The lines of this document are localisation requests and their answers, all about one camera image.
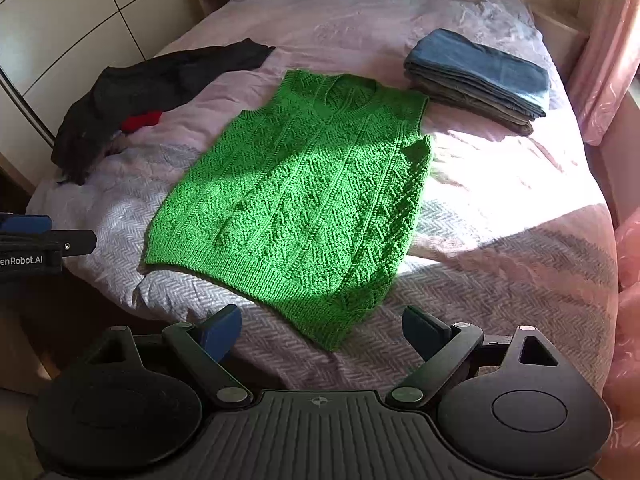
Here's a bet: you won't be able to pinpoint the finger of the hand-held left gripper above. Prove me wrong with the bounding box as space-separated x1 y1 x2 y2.
42 230 97 262
0 214 52 235

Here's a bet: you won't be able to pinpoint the bed with pink quilt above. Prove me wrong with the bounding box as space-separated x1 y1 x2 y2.
25 0 621 396

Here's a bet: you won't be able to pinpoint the red cloth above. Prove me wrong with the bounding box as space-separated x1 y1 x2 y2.
119 110 165 135

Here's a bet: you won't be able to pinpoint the black garment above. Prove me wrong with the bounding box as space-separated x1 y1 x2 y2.
50 39 277 185

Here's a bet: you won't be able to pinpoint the pink curtain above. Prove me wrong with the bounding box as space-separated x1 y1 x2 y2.
570 0 640 146
600 220 640 461

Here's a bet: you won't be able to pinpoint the folded grey pants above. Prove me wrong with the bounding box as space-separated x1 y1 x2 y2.
407 77 536 137

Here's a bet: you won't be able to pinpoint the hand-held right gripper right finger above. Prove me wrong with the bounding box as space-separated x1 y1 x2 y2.
387 305 575 408

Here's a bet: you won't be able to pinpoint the green knitted vest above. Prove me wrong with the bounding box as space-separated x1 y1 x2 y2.
141 69 434 352

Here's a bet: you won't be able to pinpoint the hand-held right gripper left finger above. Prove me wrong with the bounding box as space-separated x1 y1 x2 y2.
75 304 253 407

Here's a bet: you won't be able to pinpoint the cream wardrobe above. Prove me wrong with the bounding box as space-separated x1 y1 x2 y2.
0 0 201 161

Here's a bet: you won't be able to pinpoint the folded blue jeans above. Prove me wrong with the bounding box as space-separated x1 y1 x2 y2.
404 28 551 120

